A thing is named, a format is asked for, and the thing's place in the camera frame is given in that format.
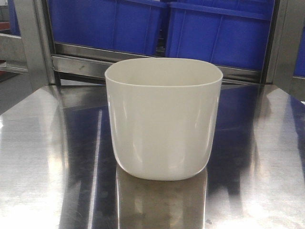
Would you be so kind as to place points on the blue crate behind left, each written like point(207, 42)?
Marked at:
point(120, 25)

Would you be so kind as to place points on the steel upright post right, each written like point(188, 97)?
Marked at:
point(286, 30)

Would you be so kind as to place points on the blue crate behind right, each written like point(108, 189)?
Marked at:
point(232, 33)

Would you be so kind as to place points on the steel shelf frame rails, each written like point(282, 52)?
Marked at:
point(92, 63)

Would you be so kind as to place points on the steel upright post left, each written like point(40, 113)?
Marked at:
point(37, 42)

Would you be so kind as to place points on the white plastic bin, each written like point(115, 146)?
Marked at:
point(162, 115)

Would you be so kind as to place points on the steel upright post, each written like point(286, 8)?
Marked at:
point(286, 30)
point(37, 42)

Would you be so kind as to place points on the blue crate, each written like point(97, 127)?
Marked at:
point(232, 33)
point(120, 25)

